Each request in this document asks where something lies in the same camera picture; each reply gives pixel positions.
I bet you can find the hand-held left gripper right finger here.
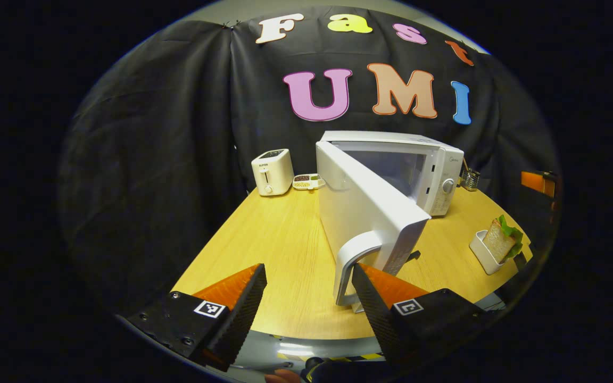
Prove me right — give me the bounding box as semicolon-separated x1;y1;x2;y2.
351;262;491;368

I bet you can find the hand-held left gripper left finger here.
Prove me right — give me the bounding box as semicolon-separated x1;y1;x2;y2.
118;263;268;373

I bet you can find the sandwich with green lettuce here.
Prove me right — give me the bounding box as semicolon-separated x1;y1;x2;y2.
482;214;524;265

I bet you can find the white microwave oven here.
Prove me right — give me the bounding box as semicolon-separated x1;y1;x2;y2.
314;130;465;313

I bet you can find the yellow black striped tape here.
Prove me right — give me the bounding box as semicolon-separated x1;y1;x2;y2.
280;351;386;363

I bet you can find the white plastic tray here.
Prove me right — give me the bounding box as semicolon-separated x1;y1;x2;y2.
469;230;509;276

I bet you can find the white divided snack dish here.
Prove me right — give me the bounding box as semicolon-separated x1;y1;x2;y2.
292;173;326;191

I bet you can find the white toaster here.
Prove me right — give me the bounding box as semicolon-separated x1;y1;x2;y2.
251;148;295;197

